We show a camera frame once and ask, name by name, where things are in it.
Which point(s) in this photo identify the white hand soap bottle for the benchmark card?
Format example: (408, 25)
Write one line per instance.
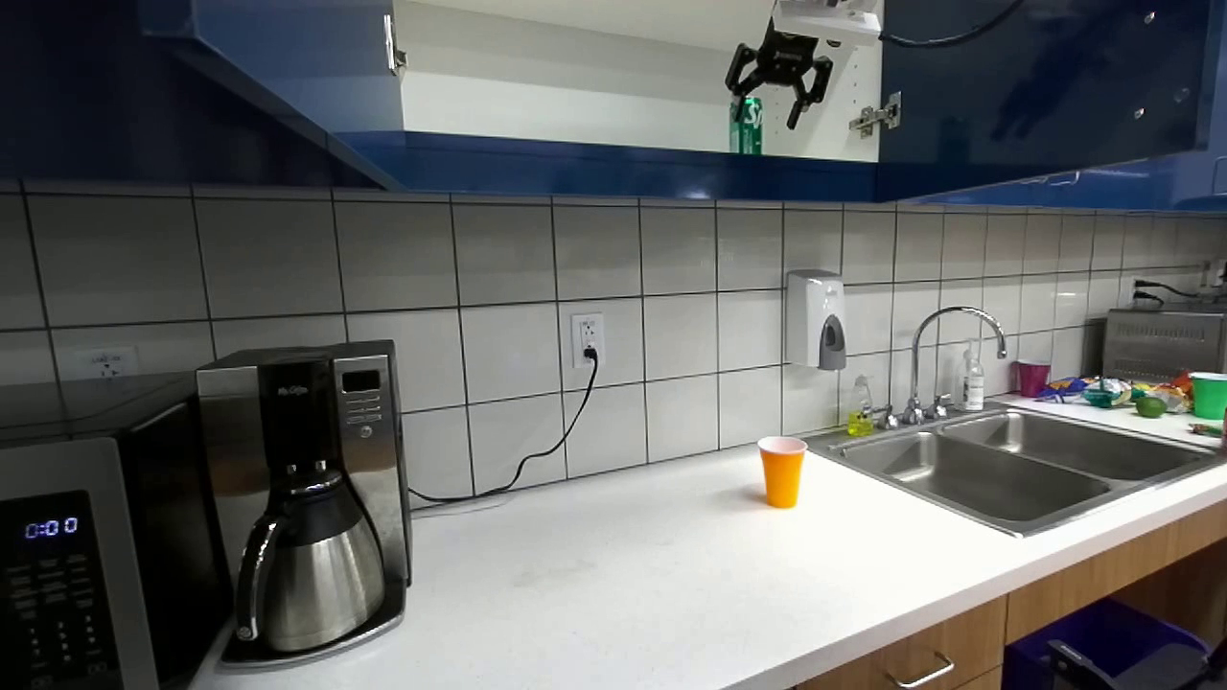
(975, 386)

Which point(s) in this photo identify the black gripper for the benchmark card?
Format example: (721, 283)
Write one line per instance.
(791, 49)

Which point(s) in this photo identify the stainless steel double sink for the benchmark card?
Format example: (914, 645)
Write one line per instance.
(998, 481)

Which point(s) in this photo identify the black steel microwave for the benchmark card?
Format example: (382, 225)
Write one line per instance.
(78, 550)

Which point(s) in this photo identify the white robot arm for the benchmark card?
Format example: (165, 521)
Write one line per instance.
(838, 13)

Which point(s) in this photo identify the small green object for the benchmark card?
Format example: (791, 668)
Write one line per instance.
(1148, 403)

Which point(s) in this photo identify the orange plastic cup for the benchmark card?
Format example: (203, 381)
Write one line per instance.
(782, 478)

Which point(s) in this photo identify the stainless steel carafe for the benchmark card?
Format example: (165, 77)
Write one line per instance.
(312, 577)

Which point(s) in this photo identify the wooden base cabinet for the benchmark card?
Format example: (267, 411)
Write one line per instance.
(1085, 577)

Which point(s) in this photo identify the green cup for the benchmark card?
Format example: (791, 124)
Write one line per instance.
(1210, 395)

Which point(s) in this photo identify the purple cup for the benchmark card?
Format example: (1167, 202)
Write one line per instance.
(1028, 381)

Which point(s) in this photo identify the white wall outlet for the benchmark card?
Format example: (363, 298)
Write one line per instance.
(107, 365)
(587, 330)

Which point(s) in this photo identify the chrome gooseneck faucet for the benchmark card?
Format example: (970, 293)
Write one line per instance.
(952, 311)

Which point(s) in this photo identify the white wall soap dispenser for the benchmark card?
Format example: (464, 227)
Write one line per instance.
(813, 321)

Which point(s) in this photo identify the dark bin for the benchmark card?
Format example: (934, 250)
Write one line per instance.
(1169, 668)

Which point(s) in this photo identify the blue bin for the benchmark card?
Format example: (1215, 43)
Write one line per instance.
(1099, 633)

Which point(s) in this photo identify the green soda can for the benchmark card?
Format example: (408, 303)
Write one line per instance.
(748, 130)

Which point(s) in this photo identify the stainless steel countertop appliance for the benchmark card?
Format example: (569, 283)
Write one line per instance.
(1163, 342)

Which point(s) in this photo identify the black steel coffee maker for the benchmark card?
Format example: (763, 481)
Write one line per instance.
(365, 422)

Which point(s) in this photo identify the yellow dish soap bottle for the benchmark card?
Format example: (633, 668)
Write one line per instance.
(860, 416)

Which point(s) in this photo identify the blue upper cabinet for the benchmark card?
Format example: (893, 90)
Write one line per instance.
(575, 101)

